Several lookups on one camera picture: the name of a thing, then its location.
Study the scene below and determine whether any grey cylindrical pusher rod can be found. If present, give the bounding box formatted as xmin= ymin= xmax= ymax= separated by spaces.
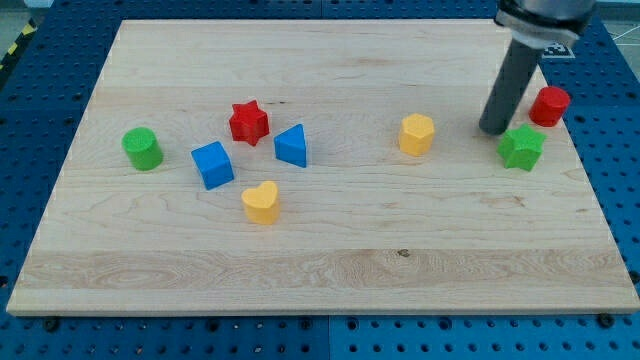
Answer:
xmin=479 ymin=39 xmax=543 ymax=135

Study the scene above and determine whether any green star block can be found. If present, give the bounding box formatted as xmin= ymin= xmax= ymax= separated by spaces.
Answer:
xmin=497 ymin=124 xmax=547 ymax=171

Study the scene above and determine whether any red star block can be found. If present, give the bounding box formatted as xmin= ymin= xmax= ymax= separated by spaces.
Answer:
xmin=229 ymin=100 xmax=270 ymax=146

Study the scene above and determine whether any yellow heart block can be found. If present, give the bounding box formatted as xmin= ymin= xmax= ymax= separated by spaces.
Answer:
xmin=241 ymin=181 xmax=280 ymax=225

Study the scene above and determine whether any fiducial marker tag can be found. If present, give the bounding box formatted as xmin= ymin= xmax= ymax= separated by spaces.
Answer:
xmin=542 ymin=43 xmax=575 ymax=59

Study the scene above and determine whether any red cylinder block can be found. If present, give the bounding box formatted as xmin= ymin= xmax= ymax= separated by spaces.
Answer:
xmin=529 ymin=86 xmax=571 ymax=127

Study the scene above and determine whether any yellow hexagon block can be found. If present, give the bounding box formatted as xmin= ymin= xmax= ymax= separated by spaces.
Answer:
xmin=398 ymin=113 xmax=435 ymax=157

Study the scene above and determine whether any blue triangle block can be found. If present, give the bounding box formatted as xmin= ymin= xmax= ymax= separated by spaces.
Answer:
xmin=274 ymin=124 xmax=307 ymax=168

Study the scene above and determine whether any wooden board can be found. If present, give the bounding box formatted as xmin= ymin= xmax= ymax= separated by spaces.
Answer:
xmin=7 ymin=20 xmax=639 ymax=316

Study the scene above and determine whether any blue cube block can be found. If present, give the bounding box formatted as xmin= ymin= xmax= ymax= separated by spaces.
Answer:
xmin=191 ymin=141 xmax=235 ymax=190

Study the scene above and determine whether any green cylinder block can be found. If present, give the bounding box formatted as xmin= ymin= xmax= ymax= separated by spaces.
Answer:
xmin=121 ymin=127 xmax=164 ymax=171

